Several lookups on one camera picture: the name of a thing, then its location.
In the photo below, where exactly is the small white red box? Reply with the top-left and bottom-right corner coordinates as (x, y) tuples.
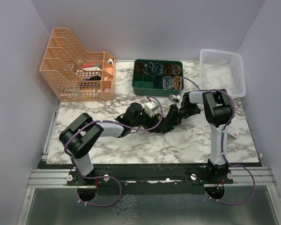
(228, 126), (239, 140)

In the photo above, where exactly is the white plastic basket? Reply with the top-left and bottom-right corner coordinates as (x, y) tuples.
(199, 49), (246, 98)

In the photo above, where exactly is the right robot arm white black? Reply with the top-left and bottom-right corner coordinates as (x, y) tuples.
(156, 89), (235, 183)

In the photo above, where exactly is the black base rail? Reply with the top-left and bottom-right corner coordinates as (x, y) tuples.
(67, 164), (233, 195)

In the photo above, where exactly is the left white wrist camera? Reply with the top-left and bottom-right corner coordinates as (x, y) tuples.
(144, 100), (160, 117)

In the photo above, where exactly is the purple cable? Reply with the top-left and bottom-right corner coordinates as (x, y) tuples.
(180, 76), (236, 168)
(64, 96), (163, 179)

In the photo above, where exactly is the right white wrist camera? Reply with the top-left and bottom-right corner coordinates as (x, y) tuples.
(168, 94), (181, 107)

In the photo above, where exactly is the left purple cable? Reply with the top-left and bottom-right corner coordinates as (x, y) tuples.
(64, 96), (163, 179)

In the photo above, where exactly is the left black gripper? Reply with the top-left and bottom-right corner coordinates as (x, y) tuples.
(131, 107), (161, 132)

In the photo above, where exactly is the black floral necktie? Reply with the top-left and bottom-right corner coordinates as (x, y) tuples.
(154, 118), (177, 134)

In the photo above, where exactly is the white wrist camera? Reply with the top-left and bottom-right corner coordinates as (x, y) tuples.
(144, 100), (160, 117)
(168, 94), (181, 107)

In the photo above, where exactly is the orange plastic file organizer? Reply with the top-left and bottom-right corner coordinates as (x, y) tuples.
(40, 28), (115, 102)

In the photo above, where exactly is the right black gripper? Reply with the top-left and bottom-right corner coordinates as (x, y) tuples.
(161, 104), (199, 128)

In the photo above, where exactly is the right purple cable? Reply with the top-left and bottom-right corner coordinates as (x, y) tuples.
(180, 76), (236, 168)

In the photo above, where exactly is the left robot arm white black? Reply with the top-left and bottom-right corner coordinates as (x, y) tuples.
(59, 101), (164, 185)

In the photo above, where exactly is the green compartment tray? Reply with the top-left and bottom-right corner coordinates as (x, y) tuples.
(132, 59), (184, 97)

